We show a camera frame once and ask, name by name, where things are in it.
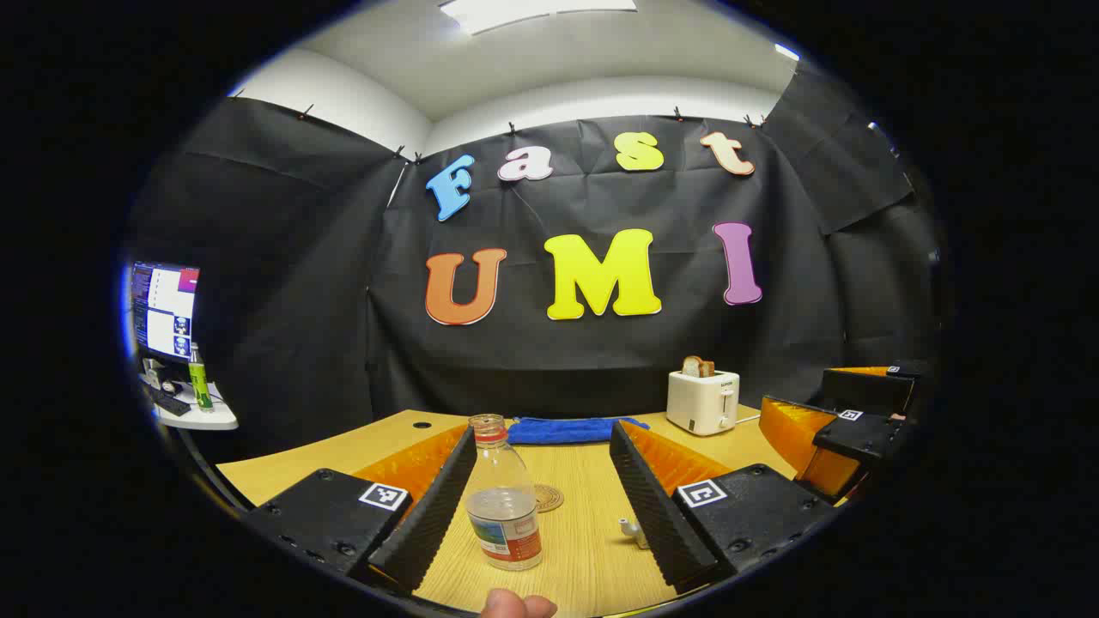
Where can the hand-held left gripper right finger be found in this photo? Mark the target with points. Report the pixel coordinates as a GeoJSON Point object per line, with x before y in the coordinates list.
{"type": "Point", "coordinates": [657, 506]}

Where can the computer monitor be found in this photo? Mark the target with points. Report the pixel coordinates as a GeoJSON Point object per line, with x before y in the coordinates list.
{"type": "Point", "coordinates": [163, 309]}

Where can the green drink bottle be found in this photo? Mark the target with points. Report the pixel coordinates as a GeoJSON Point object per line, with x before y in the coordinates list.
{"type": "Point", "coordinates": [200, 382]}

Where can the clear plastic water bottle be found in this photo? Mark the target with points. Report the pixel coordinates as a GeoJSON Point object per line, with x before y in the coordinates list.
{"type": "Point", "coordinates": [502, 524]}

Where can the white toaster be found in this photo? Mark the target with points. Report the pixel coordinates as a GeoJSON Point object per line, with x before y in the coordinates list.
{"type": "Point", "coordinates": [700, 403]}

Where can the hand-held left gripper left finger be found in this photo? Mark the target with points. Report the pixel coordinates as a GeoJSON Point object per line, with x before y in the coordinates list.
{"type": "Point", "coordinates": [434, 515]}

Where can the black backdrop cloth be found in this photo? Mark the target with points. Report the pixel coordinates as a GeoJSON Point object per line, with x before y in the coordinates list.
{"type": "Point", "coordinates": [300, 300]}

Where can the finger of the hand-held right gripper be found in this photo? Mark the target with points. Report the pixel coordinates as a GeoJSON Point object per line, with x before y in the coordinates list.
{"type": "Point", "coordinates": [859, 446]}
{"type": "Point", "coordinates": [867, 390]}

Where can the round wooden coaster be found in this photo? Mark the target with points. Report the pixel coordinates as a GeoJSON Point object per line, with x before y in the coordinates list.
{"type": "Point", "coordinates": [549, 498]}

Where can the white teacup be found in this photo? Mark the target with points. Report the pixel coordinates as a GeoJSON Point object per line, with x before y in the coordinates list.
{"type": "Point", "coordinates": [635, 534]}

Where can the white side table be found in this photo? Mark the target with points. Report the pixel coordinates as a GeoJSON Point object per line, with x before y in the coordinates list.
{"type": "Point", "coordinates": [219, 419]}

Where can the blue towel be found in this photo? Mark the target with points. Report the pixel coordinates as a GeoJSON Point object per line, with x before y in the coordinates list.
{"type": "Point", "coordinates": [567, 429]}

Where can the bread slice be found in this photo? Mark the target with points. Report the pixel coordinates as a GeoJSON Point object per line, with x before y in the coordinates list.
{"type": "Point", "coordinates": [697, 367]}

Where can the black keyboard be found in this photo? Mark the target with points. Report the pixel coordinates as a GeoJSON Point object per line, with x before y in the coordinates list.
{"type": "Point", "coordinates": [172, 403]}

